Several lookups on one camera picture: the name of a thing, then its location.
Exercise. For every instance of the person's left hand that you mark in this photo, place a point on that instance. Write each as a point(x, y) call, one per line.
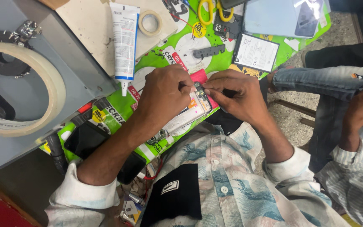
point(162, 94)

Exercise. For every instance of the person's right hand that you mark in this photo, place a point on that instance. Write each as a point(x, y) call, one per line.
point(244, 97)

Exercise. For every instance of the white phone frame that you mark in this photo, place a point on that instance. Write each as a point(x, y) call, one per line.
point(184, 118)

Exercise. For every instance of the small green circuit board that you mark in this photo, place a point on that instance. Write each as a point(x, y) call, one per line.
point(202, 96)

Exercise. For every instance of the pink paper card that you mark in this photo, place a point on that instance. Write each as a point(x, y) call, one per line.
point(199, 76)

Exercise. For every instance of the green printed mat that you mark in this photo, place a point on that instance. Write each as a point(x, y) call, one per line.
point(219, 61)

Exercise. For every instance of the black phone battery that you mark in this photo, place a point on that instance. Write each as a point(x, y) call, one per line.
point(255, 52)

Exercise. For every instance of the wooden stool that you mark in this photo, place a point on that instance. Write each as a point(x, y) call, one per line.
point(295, 108)

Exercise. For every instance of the white glue tube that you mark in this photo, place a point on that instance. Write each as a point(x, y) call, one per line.
point(124, 41)

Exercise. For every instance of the small masking tape roll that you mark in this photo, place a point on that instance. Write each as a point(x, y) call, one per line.
point(143, 30)

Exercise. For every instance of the black phone inner cover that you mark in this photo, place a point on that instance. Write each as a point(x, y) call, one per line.
point(228, 28)

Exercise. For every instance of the light blue phone back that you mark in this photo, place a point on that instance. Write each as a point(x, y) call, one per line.
point(269, 19)

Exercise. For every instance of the black probe tool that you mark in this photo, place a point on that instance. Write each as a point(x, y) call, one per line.
point(175, 8)

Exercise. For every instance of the black smartphone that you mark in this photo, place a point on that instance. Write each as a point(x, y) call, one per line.
point(87, 138)

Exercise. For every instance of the grey metal machine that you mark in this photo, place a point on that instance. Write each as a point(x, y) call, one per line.
point(74, 75)

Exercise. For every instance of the person's patterned shirt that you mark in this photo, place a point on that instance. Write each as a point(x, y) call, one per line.
point(238, 189)

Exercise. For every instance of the black chest pouch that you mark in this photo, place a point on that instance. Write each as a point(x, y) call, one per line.
point(175, 195)

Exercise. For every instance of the clear plastic film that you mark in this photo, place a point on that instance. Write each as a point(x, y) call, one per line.
point(309, 17)

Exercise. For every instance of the large masking tape roll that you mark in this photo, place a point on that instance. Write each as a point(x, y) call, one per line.
point(55, 82)

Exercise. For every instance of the heap of small packets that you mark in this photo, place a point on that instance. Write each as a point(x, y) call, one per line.
point(131, 208)

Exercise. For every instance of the black plastic phone bracket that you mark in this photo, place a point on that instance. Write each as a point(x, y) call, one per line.
point(208, 51)

